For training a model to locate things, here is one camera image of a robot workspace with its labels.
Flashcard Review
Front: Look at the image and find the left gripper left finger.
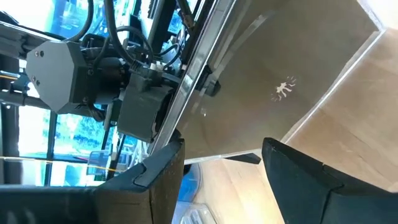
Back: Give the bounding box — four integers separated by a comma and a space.
0, 136, 187, 224

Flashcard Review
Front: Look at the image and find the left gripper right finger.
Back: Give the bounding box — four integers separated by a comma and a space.
262, 138, 398, 224

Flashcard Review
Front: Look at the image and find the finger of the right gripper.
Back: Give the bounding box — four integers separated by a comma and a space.
118, 70, 174, 143
198, 68, 222, 98

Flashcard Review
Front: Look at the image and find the blue plastic jewel case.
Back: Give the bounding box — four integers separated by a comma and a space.
177, 163, 202, 203

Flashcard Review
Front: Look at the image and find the clear plastic bin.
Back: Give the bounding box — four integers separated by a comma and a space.
172, 161, 218, 224

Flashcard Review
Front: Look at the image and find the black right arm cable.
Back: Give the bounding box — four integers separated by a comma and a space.
104, 0, 155, 68

